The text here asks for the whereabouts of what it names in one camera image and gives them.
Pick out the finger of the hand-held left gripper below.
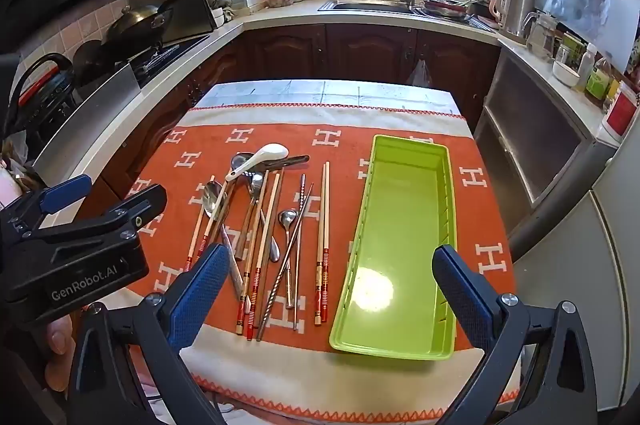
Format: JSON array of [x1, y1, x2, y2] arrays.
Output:
[[0, 175, 93, 231], [22, 185, 167, 248]]

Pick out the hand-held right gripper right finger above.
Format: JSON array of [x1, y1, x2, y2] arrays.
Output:
[[432, 245, 599, 425]]

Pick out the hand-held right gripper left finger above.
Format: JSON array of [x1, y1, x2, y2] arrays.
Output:
[[65, 243, 232, 425]]

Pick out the large metal spoon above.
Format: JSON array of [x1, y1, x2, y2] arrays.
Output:
[[201, 181, 245, 295]]

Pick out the green plastic tray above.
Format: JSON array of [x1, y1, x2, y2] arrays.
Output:
[[328, 134, 458, 362]]

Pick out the small metal spoon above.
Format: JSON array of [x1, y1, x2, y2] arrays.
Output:
[[269, 209, 298, 263]]

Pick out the wooden-handled metal spoon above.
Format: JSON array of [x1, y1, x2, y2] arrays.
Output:
[[234, 172, 266, 262]]

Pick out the round metal spoon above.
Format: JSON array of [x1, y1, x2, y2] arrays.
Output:
[[230, 152, 257, 176]]

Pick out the white ceramic spoon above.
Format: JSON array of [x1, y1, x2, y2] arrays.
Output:
[[224, 143, 290, 182]]

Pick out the metal fork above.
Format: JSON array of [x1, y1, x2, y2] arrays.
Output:
[[247, 154, 311, 180]]

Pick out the person's left hand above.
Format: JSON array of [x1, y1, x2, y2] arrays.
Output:
[[42, 309, 83, 403]]

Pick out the steel panel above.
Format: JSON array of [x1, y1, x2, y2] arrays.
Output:
[[35, 62, 143, 166]]

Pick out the black pressure cooker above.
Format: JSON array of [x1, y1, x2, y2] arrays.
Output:
[[5, 52, 76, 140]]

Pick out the black pot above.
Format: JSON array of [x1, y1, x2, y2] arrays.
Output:
[[72, 40, 118, 86]]

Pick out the black gas stove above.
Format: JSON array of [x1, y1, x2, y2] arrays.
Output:
[[130, 35, 211, 88]]

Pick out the orange patterned blanket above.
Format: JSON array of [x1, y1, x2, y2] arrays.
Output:
[[125, 102, 518, 421]]

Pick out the dark wok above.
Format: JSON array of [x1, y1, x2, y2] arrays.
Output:
[[102, 2, 173, 50]]

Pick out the hanging plastic bag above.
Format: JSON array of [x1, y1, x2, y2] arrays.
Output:
[[406, 57, 432, 88]]

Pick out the pale grey tablecloth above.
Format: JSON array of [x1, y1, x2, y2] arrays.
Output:
[[192, 80, 461, 116]]

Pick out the red container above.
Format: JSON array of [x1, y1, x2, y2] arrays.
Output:
[[602, 87, 640, 140]]

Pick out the white bowl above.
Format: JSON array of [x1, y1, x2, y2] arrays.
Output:
[[552, 61, 581, 86]]

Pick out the white kitchen countertop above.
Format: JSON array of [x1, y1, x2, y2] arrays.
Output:
[[32, 0, 623, 186]]

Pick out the green label bottle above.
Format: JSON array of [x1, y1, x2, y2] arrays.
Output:
[[586, 57, 616, 102]]

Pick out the white plastic bottle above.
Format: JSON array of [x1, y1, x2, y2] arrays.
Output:
[[577, 43, 598, 93]]

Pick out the glass teapot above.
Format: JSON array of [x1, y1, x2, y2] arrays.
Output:
[[522, 11, 558, 56]]

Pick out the steel electric kettle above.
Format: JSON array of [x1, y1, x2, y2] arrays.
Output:
[[490, 0, 536, 38]]

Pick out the stack of dishes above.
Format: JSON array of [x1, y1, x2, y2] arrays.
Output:
[[422, 0, 473, 20]]

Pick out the steel sink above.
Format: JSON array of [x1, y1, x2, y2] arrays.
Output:
[[317, 0, 418, 13]]

